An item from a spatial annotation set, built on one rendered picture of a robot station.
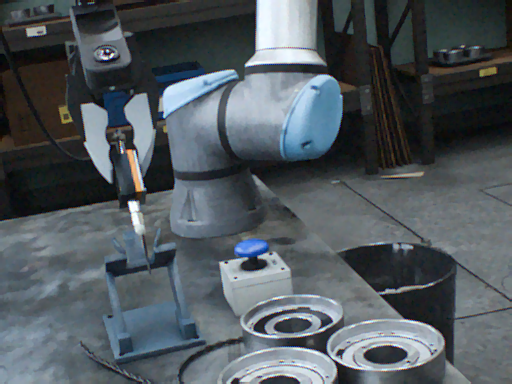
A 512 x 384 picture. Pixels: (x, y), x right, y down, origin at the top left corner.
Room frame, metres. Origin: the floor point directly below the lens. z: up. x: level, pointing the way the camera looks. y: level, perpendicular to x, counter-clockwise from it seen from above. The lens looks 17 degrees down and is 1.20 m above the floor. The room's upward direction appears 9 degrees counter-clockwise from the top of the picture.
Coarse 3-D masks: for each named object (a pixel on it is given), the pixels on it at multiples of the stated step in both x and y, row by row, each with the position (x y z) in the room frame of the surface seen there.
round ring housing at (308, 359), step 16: (256, 352) 0.75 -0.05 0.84; (272, 352) 0.75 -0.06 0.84; (288, 352) 0.74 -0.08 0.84; (304, 352) 0.74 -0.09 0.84; (224, 368) 0.72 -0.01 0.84; (240, 368) 0.74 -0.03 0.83; (256, 368) 0.74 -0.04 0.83; (304, 368) 0.73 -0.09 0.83; (320, 368) 0.72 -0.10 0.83; (336, 368) 0.69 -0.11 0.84
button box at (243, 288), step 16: (272, 256) 0.99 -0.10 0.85; (224, 272) 0.97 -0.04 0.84; (240, 272) 0.95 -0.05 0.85; (256, 272) 0.94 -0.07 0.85; (272, 272) 0.93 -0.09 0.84; (288, 272) 0.93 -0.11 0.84; (224, 288) 0.99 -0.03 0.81; (240, 288) 0.93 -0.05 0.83; (256, 288) 0.93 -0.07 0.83; (272, 288) 0.93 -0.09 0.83; (288, 288) 0.93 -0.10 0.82; (240, 304) 0.93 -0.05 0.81
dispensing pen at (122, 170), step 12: (120, 132) 0.94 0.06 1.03; (120, 144) 0.93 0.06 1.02; (120, 156) 0.90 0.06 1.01; (120, 168) 0.89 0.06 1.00; (120, 180) 0.88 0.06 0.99; (132, 180) 0.88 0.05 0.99; (120, 192) 0.88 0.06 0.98; (132, 192) 0.88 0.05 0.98; (120, 204) 0.90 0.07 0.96; (132, 204) 0.88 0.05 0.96; (132, 216) 0.88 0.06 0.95; (144, 228) 0.87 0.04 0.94; (144, 240) 0.87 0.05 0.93; (144, 252) 0.86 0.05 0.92
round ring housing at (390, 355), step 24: (336, 336) 0.76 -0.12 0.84; (360, 336) 0.77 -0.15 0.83; (384, 336) 0.76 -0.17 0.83; (408, 336) 0.75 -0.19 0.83; (432, 336) 0.74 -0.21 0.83; (336, 360) 0.71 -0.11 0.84; (360, 360) 0.72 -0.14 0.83; (384, 360) 0.74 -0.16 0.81; (408, 360) 0.71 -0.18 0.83; (432, 360) 0.68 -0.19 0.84
